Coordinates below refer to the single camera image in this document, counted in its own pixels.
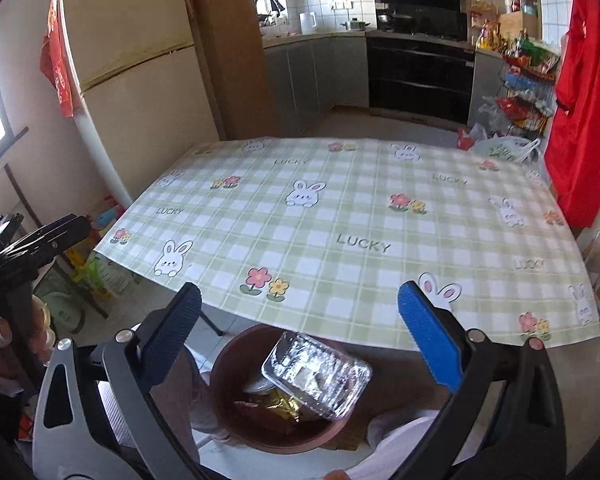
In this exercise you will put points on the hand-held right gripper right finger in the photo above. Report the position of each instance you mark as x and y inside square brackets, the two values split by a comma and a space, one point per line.
[430, 335]

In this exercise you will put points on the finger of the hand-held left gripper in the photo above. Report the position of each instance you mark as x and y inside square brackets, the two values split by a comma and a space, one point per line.
[25, 267]
[50, 237]

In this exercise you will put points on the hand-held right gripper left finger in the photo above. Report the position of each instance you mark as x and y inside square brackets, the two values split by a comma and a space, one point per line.
[172, 335]

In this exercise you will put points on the brown trash bin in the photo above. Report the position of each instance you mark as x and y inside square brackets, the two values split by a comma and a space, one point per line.
[230, 385]

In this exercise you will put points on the clear plastic container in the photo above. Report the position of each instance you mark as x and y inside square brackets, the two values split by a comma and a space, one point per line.
[315, 375]

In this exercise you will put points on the gold foil wrapper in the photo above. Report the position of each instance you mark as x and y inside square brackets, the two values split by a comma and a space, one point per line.
[275, 402]

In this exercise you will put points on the black table leg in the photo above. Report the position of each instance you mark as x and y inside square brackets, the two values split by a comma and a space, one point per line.
[214, 322]

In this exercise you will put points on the green printed bag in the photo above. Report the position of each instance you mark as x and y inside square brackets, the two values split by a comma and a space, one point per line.
[102, 275]

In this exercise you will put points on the flat cardboard sheet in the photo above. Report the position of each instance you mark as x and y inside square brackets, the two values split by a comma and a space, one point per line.
[347, 442]

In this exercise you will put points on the green checked rabbit tablecloth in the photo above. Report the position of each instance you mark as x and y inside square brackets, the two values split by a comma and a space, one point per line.
[330, 230]

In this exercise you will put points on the red hanging cloth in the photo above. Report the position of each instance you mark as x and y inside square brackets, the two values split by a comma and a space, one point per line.
[60, 80]

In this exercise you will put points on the cream refrigerator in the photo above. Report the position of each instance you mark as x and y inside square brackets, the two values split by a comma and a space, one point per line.
[140, 110]

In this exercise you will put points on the white green shopping bag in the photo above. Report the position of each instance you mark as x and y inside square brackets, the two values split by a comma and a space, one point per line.
[502, 151]

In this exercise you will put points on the thin white plastic bag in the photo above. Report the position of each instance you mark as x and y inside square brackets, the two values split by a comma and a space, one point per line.
[485, 117]

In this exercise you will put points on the black built-in oven stove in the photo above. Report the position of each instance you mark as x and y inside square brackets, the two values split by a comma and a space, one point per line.
[415, 80]

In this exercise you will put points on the red apron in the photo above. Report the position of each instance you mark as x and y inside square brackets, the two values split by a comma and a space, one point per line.
[585, 110]

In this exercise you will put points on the grey lower kitchen cabinets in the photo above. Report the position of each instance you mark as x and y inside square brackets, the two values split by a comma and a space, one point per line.
[310, 80]

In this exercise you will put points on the row of condiment bottles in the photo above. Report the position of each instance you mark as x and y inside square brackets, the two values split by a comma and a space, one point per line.
[490, 35]

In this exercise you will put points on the black wok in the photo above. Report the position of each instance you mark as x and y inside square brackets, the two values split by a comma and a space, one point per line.
[395, 20]

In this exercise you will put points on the steel pot with lid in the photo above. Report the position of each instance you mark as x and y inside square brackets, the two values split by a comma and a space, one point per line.
[356, 25]

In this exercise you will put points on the black kitchen faucet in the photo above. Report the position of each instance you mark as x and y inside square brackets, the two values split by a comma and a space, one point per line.
[270, 5]

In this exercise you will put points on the cardboard box on counter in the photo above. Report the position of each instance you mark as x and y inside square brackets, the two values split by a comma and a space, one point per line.
[517, 25]

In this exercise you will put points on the black range hood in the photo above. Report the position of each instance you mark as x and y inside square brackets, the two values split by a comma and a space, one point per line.
[420, 5]

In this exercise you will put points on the white electric kettle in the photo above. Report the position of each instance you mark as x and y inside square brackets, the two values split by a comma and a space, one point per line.
[307, 22]

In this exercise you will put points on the white wall socket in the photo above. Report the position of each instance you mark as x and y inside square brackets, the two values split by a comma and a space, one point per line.
[341, 6]

